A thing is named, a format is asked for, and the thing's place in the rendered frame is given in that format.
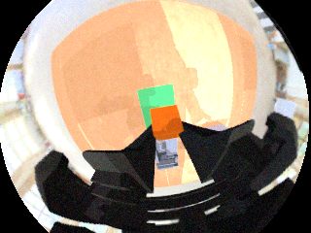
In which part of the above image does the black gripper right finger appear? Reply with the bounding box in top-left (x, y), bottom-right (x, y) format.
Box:
top-left (179, 119), bottom-right (256, 183)

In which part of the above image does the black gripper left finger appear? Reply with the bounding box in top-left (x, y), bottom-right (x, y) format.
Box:
top-left (82, 125), bottom-right (156, 193)

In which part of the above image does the orange block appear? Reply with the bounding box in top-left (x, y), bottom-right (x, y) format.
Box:
top-left (151, 104), bottom-right (184, 141)

